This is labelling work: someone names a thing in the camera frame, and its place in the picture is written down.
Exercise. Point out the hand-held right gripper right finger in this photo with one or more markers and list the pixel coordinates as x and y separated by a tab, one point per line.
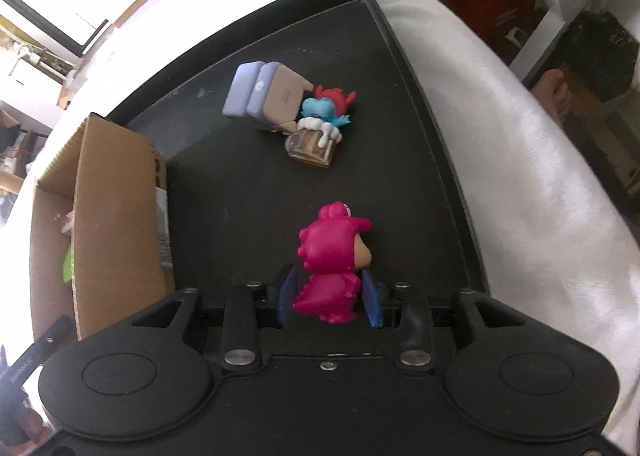
372	301

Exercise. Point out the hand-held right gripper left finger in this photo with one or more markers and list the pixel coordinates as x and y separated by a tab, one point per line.
287	296

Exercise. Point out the pink dinosaur figure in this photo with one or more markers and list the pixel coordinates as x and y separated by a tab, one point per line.
325	246

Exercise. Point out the dark red box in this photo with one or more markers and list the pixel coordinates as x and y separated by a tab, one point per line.
490	1

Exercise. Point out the black tray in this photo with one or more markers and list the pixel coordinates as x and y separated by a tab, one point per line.
240	196

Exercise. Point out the blue red creature figure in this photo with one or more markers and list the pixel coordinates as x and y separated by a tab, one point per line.
316	108

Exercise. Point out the purple toy sofa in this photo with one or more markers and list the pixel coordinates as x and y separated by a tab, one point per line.
245	86

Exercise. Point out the brown cardboard box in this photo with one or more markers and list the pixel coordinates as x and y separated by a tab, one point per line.
115	216

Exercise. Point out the beer mug toy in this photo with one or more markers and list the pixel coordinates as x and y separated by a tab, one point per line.
310	146

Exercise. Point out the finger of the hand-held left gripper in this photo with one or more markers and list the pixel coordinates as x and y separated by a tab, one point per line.
52	333

